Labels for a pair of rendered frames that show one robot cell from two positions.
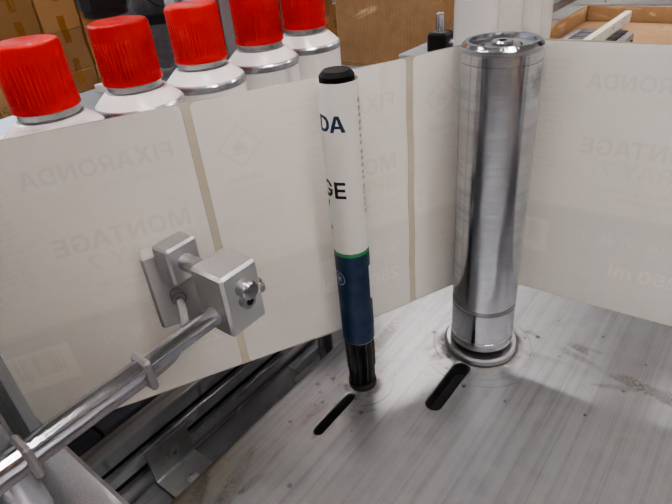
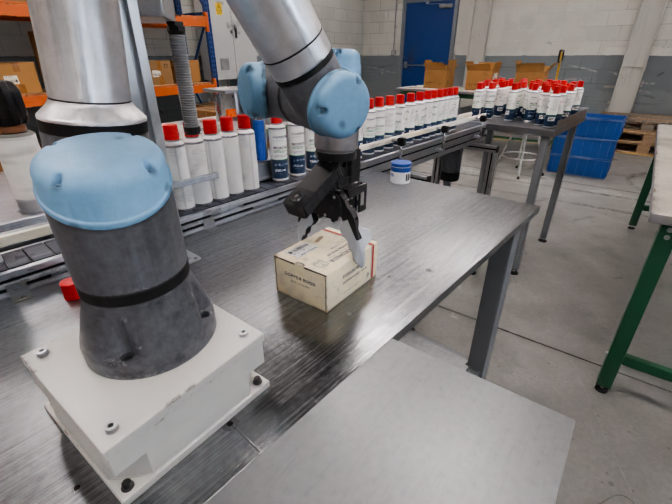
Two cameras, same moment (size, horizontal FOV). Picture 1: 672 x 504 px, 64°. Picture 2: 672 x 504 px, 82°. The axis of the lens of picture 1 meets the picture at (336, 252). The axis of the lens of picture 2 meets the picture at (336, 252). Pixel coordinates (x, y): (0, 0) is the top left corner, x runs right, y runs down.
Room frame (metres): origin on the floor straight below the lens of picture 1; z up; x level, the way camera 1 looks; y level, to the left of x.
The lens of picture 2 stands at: (1.30, 0.45, 1.23)
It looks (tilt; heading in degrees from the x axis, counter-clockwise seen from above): 27 degrees down; 180
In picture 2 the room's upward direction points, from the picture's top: straight up
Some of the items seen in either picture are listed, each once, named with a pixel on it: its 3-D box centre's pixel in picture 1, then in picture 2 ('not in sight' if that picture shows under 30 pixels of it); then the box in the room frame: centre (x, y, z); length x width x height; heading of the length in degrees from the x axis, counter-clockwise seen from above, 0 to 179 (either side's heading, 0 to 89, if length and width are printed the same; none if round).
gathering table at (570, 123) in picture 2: not in sight; (504, 182); (-1.22, 1.59, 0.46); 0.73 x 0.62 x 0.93; 139
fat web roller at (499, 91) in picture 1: (489, 216); not in sight; (0.26, -0.09, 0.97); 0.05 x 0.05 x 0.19
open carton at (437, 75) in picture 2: not in sight; (439, 73); (-4.92, 1.99, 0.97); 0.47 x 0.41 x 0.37; 139
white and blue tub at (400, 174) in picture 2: not in sight; (400, 171); (-0.03, 0.68, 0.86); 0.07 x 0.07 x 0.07
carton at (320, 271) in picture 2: not in sight; (327, 265); (0.65, 0.44, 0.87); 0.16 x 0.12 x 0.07; 143
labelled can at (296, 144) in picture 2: not in sight; (296, 142); (0.06, 0.34, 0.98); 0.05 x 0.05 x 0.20
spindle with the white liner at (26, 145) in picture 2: not in sight; (18, 148); (0.36, -0.30, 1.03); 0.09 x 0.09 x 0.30
